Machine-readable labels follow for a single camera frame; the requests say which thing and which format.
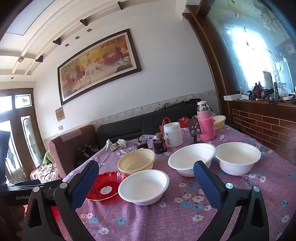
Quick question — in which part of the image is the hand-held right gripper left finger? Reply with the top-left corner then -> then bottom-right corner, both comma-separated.
24,160 -> 100,241

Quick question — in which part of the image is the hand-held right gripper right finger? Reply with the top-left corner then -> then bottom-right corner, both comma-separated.
194,160 -> 270,241

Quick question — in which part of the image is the small red glass plate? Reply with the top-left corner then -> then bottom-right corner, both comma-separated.
86,171 -> 126,202

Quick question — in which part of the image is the white bowl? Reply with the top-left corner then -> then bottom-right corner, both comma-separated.
168,143 -> 216,177
215,142 -> 262,176
118,170 -> 170,206

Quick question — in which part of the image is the large red glass plate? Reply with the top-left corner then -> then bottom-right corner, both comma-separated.
23,203 -> 63,232

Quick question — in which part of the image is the floral blanket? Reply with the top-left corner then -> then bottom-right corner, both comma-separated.
30,163 -> 63,184

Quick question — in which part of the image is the brown armchair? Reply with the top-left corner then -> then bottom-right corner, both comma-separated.
48,125 -> 99,179

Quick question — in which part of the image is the purple floral tablecloth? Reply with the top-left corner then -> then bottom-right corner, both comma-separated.
61,124 -> 296,241

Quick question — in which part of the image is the green cloth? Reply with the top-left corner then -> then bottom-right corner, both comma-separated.
43,151 -> 55,166

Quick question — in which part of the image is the cream plastic strainer bowl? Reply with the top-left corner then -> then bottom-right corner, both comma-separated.
117,148 -> 156,175

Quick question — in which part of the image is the pink thermos flask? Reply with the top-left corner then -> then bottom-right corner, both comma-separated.
196,101 -> 216,141

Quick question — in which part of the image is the black perforated stand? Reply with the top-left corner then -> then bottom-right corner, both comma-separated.
186,117 -> 203,142

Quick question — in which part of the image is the white plastic jar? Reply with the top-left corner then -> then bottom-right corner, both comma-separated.
163,122 -> 184,147

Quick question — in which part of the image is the dark jar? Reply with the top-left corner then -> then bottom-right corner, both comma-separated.
153,138 -> 167,154

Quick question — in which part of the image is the small cream plastic bowl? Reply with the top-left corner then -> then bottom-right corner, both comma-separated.
213,115 -> 226,130

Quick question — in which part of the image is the red plastic bag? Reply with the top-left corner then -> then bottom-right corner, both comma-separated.
161,116 -> 189,132

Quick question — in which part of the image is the black sofa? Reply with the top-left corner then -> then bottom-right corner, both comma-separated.
97,102 -> 201,151

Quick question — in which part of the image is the wooden partition with brick counter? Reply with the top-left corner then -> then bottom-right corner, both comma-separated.
182,5 -> 296,163

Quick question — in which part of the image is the wooden glass door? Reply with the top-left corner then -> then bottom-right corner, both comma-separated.
0,88 -> 48,183

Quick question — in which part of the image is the framed horse painting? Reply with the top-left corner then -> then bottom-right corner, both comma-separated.
57,28 -> 142,106

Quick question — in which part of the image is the frosted glass panel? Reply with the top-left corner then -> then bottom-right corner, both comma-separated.
206,0 -> 296,100

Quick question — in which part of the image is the black bag with straps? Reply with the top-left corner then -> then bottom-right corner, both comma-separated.
74,144 -> 99,166

